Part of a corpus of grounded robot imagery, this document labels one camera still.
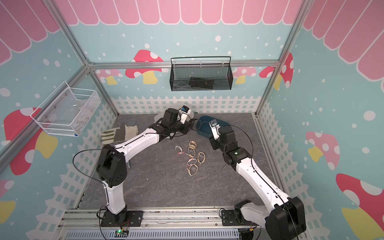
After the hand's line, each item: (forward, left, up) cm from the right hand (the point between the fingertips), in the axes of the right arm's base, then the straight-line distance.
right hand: (215, 132), depth 80 cm
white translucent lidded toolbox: (+37, +26, -14) cm, 48 cm away
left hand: (+9, +14, -4) cm, 17 cm away
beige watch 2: (-3, +8, -22) cm, 24 cm away
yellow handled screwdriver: (-10, -7, -23) cm, 26 cm away
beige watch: (+6, +13, -21) cm, 25 cm away
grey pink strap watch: (0, +21, -21) cm, 30 cm away
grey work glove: (+16, +71, -21) cm, 76 cm away
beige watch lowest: (-11, +13, -23) cm, 29 cm away
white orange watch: (-6, +14, -22) cm, 27 cm away
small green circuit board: (-43, +48, -25) cm, 69 cm away
